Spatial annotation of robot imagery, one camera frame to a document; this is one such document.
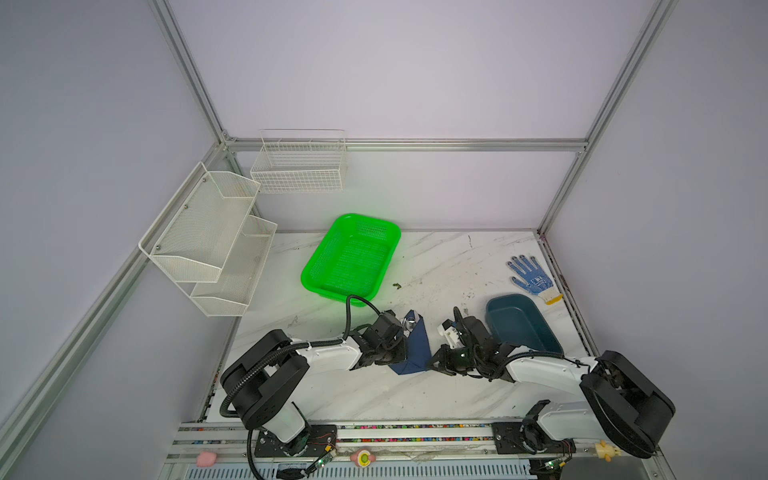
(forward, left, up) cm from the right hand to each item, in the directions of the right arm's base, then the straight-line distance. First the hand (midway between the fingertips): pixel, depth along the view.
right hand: (425, 366), depth 82 cm
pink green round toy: (-22, +15, +1) cm, 27 cm away
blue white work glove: (+32, -42, -4) cm, 53 cm away
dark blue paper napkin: (+6, +1, -4) cm, 8 cm away
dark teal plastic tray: (+18, -31, -6) cm, 36 cm away
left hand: (+4, +5, -2) cm, 7 cm away
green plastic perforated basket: (+42, +25, -2) cm, 49 cm away
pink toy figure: (-22, +53, -1) cm, 58 cm away
